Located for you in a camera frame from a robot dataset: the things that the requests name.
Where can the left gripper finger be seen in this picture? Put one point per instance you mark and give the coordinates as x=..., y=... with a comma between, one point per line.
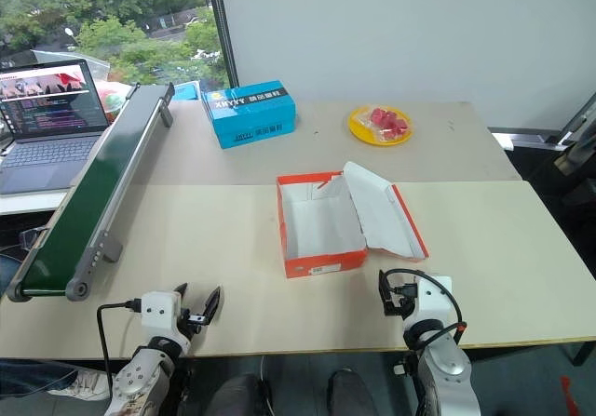
x=181, y=290
x=213, y=304

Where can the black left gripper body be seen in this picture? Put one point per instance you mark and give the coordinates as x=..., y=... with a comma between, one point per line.
x=193, y=319

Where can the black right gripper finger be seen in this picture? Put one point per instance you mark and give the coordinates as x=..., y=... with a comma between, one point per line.
x=384, y=295

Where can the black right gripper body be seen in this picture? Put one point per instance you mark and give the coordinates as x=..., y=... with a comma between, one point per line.
x=401, y=302

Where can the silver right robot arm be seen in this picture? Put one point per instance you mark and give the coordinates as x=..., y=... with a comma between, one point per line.
x=442, y=374

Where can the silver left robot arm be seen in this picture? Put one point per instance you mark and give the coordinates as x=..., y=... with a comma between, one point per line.
x=135, y=379

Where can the orange shoe box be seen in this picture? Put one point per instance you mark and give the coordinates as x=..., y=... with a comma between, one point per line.
x=326, y=220

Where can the green conveyor belt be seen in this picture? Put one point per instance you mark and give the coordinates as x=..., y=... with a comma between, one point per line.
x=88, y=188

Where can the blue cardboard box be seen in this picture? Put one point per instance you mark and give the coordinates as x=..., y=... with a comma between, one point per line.
x=251, y=113

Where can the light blue box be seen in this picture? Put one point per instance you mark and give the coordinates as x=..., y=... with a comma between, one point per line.
x=186, y=90

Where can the white sneaker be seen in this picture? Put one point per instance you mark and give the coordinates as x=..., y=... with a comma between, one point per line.
x=86, y=385

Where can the yellow plate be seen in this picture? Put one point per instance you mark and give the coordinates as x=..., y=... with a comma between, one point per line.
x=361, y=130

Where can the leg in blue jeans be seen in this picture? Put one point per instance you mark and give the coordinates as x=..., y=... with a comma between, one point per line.
x=32, y=376

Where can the bag of red candies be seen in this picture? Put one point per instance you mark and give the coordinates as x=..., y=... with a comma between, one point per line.
x=388, y=120

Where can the white side table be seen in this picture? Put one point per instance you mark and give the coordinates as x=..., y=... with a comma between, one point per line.
x=28, y=202

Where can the red object on floor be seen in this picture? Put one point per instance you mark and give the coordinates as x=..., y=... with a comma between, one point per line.
x=570, y=393

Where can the green and red package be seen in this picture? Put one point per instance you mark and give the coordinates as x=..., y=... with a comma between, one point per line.
x=112, y=99

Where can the grey metal bar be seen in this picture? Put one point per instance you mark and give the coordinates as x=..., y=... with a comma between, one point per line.
x=526, y=137

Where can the grey laptop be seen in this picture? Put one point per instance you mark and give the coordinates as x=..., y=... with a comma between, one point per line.
x=46, y=127

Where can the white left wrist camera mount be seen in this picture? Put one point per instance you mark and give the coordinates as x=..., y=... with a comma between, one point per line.
x=158, y=311

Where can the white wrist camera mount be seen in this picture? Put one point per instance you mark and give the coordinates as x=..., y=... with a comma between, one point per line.
x=158, y=311
x=435, y=299

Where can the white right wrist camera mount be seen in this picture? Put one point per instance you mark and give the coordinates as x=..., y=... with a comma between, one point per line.
x=435, y=299

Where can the black window frame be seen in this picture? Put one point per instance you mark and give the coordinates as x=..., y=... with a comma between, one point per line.
x=222, y=25

